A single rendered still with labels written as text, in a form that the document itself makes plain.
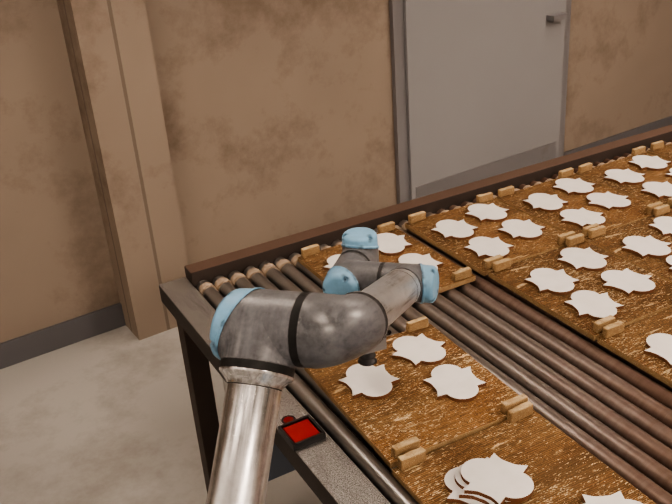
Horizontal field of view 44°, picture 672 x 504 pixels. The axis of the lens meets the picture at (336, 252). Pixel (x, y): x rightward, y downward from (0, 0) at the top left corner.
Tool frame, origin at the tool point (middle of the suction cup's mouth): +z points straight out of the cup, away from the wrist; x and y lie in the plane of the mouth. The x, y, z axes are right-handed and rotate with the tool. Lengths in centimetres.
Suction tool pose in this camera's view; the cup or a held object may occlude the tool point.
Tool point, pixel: (367, 360)
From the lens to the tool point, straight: 187.9
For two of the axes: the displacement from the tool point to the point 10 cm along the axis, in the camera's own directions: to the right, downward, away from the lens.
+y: -3.3, -3.9, 8.6
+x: -9.4, 2.1, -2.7
